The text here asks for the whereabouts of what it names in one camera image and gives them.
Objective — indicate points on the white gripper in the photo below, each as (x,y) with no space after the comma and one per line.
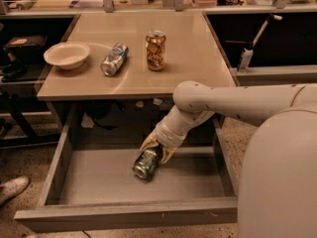
(165,134)

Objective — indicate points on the green soda can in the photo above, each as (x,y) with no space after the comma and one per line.
(146,164)

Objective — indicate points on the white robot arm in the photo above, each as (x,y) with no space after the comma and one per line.
(278,190)

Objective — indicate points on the open grey drawer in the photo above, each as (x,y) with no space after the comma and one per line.
(91,184)

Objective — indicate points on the silver blue soda can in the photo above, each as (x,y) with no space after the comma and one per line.
(114,59)

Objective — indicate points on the orange soda can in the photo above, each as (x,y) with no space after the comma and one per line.
(155,46)

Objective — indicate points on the white spray bottle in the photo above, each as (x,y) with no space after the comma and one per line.
(248,51)

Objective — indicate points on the white bowl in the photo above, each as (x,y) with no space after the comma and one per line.
(68,55)

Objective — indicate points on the white shoe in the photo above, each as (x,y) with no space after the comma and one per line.
(13,188)

